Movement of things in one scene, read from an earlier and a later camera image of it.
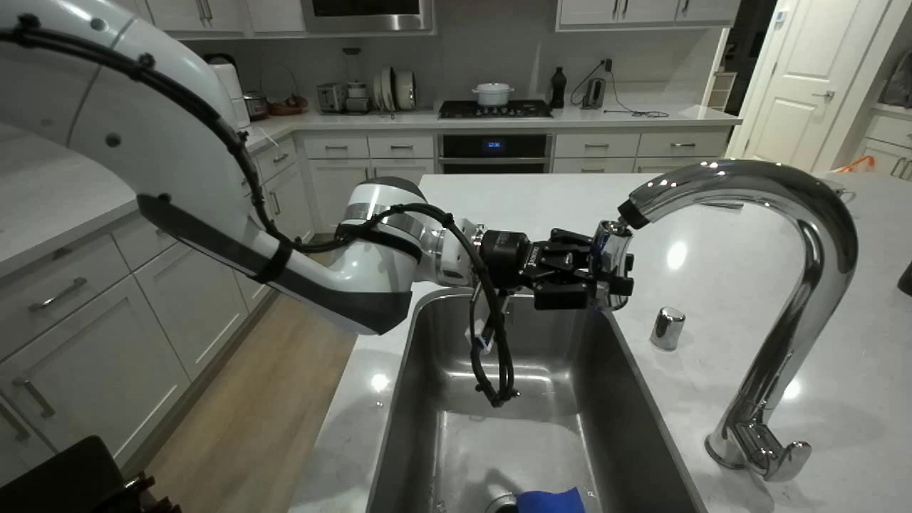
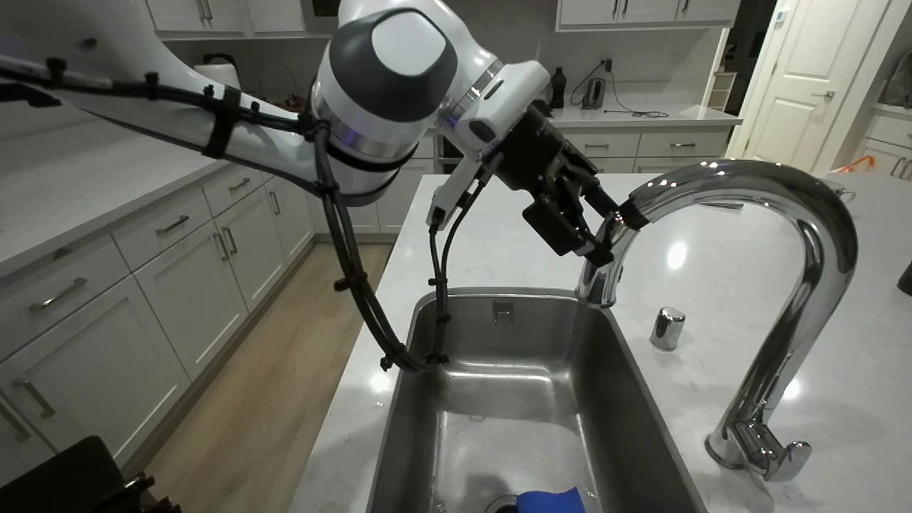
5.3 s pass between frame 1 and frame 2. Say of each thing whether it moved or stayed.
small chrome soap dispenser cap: stayed
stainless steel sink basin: stayed
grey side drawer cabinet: stayed
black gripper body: moved
